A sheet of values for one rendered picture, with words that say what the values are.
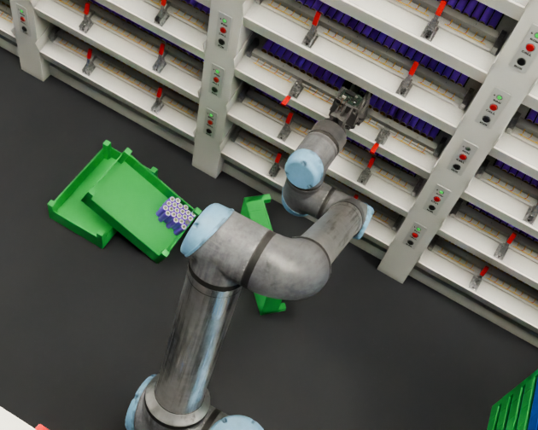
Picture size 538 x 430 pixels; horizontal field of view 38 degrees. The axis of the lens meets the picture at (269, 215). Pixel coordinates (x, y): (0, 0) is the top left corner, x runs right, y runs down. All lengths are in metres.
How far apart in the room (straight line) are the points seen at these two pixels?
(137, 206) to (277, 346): 0.61
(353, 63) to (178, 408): 0.93
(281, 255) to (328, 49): 0.76
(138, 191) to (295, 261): 1.14
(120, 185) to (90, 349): 0.51
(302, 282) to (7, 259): 1.24
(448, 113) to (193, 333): 0.84
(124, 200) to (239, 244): 1.09
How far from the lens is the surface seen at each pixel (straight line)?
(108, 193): 2.43
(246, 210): 2.32
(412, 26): 1.83
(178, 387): 1.72
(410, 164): 2.10
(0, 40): 2.93
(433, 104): 1.96
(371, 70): 1.98
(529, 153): 1.97
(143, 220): 2.43
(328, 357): 2.35
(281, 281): 1.39
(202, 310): 1.51
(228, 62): 2.17
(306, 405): 2.29
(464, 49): 1.83
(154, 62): 2.41
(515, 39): 1.74
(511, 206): 2.11
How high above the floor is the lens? 2.13
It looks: 57 degrees down
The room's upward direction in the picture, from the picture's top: 16 degrees clockwise
